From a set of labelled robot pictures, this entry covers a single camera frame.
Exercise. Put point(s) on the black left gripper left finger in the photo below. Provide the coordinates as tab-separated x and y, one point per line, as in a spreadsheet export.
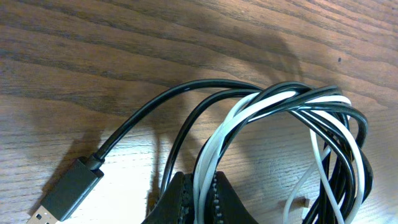
176	205

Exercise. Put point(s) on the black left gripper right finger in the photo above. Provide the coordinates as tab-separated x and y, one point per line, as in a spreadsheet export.
223	206

